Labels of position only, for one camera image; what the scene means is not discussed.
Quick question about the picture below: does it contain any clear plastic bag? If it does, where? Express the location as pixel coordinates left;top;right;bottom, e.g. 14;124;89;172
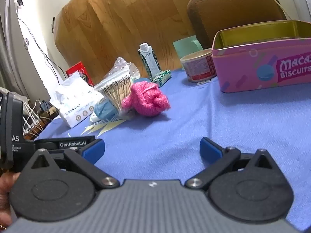
107;57;141;79

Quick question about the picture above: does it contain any power strip with chargers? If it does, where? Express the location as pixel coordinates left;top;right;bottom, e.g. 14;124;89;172
23;99;60;137

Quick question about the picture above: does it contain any grey curtain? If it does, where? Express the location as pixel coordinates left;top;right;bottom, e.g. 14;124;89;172
0;0;31;103

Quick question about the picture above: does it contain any cotton swab pack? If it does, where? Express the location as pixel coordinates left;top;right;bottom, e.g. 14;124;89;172
93;74;134;117

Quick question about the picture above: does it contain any white tissue pack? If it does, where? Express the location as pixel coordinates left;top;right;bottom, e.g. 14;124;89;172
49;71;105;129

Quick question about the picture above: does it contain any red box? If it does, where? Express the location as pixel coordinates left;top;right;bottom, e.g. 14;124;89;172
65;61;94;87

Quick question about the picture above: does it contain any black wall cable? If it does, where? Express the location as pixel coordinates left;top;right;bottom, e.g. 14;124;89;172
17;0;66;81

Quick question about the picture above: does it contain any pink knitted cloth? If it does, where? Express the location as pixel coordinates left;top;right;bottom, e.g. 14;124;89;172
121;81;171;117

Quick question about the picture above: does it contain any person's left hand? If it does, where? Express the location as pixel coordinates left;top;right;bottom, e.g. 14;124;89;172
0;172;22;232

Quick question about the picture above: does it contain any white green drink carton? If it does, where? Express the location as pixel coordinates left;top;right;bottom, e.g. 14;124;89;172
138;42;161;77

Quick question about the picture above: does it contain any blue tablecloth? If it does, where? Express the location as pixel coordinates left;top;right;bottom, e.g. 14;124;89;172
36;68;311;231

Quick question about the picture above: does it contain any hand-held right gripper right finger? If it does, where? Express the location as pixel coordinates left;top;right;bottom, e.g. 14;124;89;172
185;137;282;190

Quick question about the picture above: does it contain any pink biscuit tin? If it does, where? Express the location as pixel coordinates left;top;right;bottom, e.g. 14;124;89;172
211;20;311;93

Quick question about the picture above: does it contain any green patterned small box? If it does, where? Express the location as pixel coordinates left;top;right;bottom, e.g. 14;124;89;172
150;70;172;87

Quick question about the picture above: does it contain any round paper tub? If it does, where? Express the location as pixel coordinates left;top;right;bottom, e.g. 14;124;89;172
180;49;217;83

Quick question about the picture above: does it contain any brown chair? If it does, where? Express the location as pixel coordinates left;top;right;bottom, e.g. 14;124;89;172
187;0;293;50

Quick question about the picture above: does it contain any mint green mug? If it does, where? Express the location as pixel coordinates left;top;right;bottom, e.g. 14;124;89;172
173;35;204;62

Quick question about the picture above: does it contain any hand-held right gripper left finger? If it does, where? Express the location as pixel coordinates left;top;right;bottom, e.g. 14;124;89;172
22;138;119;191

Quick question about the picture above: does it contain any wooden panel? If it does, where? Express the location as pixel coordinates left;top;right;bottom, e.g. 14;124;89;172
54;0;198;84

